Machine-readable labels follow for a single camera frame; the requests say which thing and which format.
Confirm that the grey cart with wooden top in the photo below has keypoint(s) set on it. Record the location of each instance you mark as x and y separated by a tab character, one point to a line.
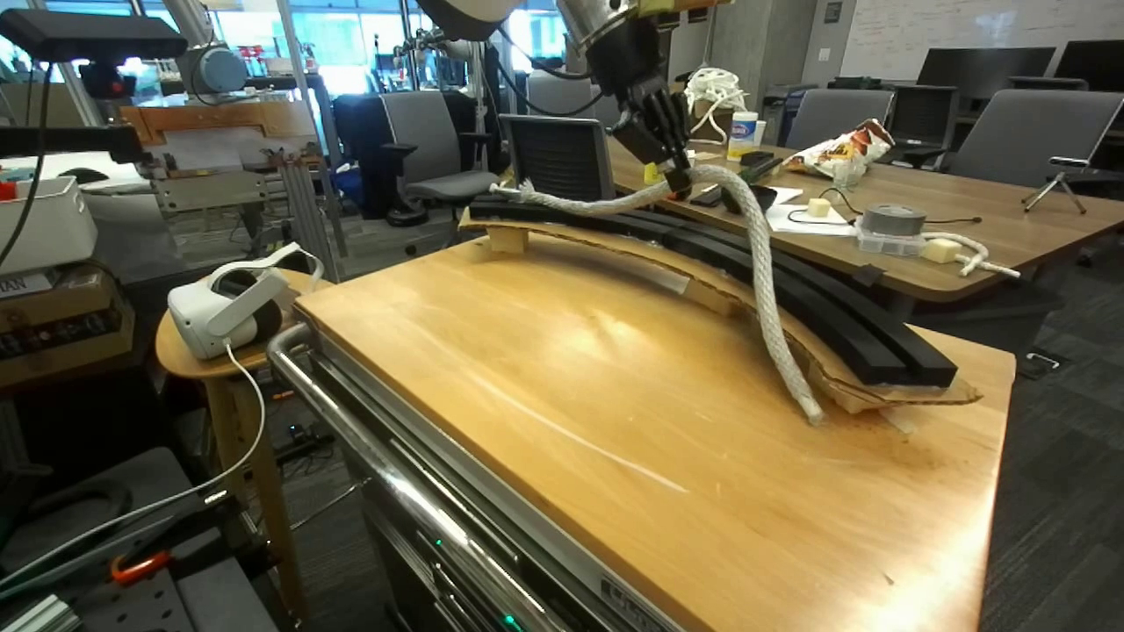
704	467

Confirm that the round wooden stool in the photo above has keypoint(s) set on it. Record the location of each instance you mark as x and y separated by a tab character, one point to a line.
248	467

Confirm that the black optical breadboard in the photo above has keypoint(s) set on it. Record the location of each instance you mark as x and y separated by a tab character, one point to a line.
118	610

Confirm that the white paper sheet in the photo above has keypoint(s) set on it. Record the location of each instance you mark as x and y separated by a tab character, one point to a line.
809	211

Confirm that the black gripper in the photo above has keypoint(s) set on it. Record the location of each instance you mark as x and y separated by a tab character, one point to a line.
632	63

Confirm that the black mesh office chair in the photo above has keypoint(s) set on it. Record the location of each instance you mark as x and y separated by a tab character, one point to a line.
555	158

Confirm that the wooden desk with clutter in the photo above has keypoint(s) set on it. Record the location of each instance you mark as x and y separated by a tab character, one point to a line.
1007	221

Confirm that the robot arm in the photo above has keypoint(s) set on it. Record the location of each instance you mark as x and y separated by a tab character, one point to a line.
467	12

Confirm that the grey tape roll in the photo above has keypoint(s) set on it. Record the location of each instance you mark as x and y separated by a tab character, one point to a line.
897	221

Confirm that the curved black wooden track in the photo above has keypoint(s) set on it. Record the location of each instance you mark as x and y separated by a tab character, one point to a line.
704	283

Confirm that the white VR headset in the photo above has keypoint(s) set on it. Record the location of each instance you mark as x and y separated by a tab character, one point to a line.
222	311

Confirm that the orange clamp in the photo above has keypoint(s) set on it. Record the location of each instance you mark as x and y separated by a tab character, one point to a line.
141	568

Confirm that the chips bag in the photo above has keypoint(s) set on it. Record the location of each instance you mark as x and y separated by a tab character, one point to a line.
843	150

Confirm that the small tabletop tripod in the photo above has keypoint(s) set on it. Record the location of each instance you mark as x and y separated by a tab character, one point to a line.
1057	188

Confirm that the grey office chair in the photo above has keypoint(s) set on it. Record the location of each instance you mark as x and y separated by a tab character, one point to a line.
1030	129
433	146

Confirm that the white box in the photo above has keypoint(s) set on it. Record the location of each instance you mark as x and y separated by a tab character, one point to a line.
41	229

